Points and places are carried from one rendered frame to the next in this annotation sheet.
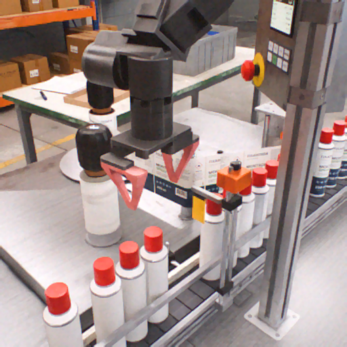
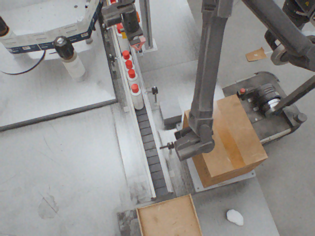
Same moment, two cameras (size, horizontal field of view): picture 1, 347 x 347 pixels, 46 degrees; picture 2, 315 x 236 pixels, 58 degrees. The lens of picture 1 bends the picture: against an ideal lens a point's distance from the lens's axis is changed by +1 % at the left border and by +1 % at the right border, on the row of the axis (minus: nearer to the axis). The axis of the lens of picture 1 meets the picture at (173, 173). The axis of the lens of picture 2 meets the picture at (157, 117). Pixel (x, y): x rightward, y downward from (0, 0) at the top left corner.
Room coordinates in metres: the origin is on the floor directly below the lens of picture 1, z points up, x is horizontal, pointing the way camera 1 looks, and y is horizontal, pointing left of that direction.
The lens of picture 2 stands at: (-0.01, 0.64, 2.22)
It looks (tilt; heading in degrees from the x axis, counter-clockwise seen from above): 67 degrees down; 306
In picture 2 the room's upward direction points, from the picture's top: 6 degrees counter-clockwise
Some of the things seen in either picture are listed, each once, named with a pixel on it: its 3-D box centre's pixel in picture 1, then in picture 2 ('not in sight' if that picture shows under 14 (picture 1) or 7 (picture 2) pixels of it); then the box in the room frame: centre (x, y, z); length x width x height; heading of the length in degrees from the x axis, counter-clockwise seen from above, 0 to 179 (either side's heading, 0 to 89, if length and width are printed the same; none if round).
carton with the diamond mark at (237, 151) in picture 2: not in sight; (219, 143); (-0.01, 0.19, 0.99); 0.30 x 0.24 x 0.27; 139
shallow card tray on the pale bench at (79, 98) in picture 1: (101, 95); not in sight; (2.16, 0.39, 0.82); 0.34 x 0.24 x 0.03; 149
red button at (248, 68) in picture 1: (250, 70); not in sight; (0.74, -0.14, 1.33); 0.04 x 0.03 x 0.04; 10
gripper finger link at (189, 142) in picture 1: (168, 158); not in sight; (0.54, 0.01, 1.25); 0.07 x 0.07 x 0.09; 53
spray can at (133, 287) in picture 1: (131, 292); (131, 73); (0.54, 0.07, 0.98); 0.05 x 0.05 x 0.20
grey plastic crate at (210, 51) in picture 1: (192, 47); not in sight; (2.92, -0.13, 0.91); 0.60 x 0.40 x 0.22; 146
